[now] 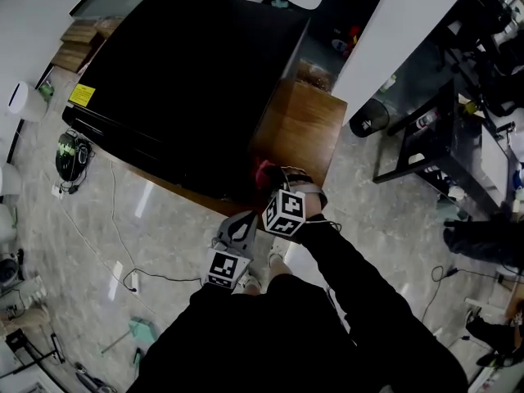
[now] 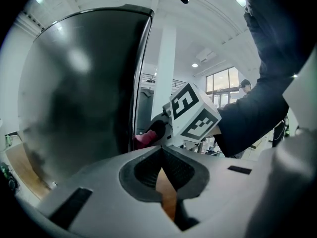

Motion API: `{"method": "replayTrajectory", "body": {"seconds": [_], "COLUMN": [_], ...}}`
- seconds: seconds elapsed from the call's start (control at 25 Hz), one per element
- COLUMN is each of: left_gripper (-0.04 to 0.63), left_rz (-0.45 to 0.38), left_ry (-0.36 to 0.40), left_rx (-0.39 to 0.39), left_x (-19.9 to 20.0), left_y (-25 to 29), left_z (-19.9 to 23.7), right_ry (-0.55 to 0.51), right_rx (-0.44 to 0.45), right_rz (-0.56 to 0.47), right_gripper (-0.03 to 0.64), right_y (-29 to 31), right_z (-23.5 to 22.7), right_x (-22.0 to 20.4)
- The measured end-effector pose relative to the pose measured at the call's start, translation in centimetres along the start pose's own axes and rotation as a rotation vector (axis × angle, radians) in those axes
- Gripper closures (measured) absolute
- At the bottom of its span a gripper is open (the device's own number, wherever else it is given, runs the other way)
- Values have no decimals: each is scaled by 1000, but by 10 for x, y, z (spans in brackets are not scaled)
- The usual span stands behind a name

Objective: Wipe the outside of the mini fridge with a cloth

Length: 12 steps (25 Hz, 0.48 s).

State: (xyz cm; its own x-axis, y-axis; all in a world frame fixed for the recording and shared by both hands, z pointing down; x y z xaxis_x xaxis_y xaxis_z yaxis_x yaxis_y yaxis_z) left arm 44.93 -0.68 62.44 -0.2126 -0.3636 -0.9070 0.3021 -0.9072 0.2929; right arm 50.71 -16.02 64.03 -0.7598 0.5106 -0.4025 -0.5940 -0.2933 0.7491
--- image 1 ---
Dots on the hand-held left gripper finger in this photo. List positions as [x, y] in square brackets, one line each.
[251, 240]
[227, 223]

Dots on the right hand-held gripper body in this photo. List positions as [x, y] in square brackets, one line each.
[284, 213]

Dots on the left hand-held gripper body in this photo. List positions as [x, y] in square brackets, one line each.
[227, 268]

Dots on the pink cleaning cloth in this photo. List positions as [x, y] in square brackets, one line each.
[262, 172]

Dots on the black mini fridge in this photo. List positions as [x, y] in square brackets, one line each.
[184, 88]

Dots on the person's right forearm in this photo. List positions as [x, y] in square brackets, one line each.
[360, 281]

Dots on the person's left forearm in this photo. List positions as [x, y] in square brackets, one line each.
[192, 326]

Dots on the person's left white shoe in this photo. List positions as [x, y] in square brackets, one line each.
[250, 283]

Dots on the person's white shoe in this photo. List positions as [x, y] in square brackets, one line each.
[250, 283]
[277, 252]

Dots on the person's right white shoe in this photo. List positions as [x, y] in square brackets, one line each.
[277, 252]

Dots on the wooden table with black legs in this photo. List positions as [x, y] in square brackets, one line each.
[303, 129]

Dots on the person's body in black clothing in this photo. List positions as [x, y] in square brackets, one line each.
[286, 342]

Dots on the teal dustpan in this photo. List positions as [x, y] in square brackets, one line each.
[143, 330]

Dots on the black mesh trash bin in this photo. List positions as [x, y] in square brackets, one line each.
[368, 119]

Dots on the white bottle with green cap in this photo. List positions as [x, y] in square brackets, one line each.
[387, 84]

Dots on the black desk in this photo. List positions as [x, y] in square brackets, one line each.
[434, 137]

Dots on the white power strip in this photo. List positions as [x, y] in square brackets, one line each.
[58, 191]

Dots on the black and green helmet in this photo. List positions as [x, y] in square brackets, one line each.
[67, 156]

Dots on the white round can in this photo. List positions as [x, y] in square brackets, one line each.
[339, 45]

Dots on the red bottle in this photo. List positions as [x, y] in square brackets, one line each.
[352, 39]

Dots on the wooden steps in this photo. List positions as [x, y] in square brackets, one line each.
[73, 51]

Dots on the row of black office chairs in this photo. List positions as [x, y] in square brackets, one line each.
[503, 92]

